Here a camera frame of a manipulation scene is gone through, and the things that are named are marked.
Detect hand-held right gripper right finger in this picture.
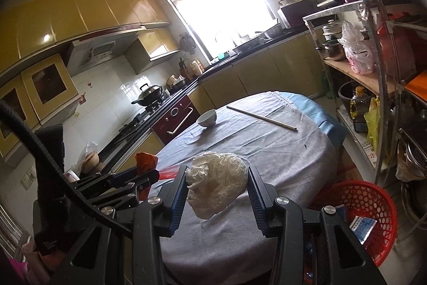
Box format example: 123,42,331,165
247,166,388,285

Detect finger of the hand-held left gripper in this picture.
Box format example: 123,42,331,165
68,168,160,194
82,183,152,210

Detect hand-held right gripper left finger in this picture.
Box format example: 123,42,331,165
62,165,191,285

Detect red plastic bag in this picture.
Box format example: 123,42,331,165
134,152,177,202

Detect red plastic basket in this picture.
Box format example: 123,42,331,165
309,181,398,269

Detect person's left hand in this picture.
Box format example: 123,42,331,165
22,240,65,274

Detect brown clay pot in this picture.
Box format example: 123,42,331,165
81,151,101,174

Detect clear bag over clay pot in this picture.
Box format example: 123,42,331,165
75,142,99,169

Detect black gas stove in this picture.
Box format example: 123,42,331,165
113,105,167,139

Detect dark red oven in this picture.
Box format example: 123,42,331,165
152,96,201,143

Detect long wooden stick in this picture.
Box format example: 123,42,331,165
226,105,297,131

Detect white bowl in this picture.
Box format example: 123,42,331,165
196,109,218,128

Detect black wok with lid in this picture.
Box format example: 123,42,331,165
131,83,164,106

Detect blue under cloth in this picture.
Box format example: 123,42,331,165
278,91,346,145

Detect range hood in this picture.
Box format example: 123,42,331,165
65,33,141,77

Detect yellow oil bottles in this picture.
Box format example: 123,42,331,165
189,58,205,77

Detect yellow base cabinets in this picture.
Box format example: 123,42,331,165
110,33,329,179

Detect dark bucket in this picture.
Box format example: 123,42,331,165
338,81,359,112

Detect yellow plastic bag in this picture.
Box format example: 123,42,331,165
363,96,382,155

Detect black kitchen countertop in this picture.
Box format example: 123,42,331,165
100,23,314,169

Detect cooking oil bottle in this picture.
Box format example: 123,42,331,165
349,86,371,123

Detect shallow metal pan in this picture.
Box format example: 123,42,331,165
232,40,264,53

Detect steel pot with lid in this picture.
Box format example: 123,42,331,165
322,40,346,62

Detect metal basin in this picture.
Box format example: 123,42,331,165
263,23,282,38

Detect yellow overhead cabinets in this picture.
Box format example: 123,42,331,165
0,0,171,72

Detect white and pink plastic bag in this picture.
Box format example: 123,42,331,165
338,21,376,75

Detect dark microwave oven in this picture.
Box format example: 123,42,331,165
278,0,321,29

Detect bright window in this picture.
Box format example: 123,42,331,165
156,0,279,60

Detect metal storage rack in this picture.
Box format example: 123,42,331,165
302,0,427,192

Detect red bag on rack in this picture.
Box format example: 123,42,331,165
377,13,417,79

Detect wall socket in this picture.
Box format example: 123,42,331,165
21,166,37,189

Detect black cable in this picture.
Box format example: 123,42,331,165
0,100,134,239

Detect glass-door wall cabinet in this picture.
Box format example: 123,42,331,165
0,53,79,169

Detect yellow wall cabinet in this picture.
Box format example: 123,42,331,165
123,28,181,75

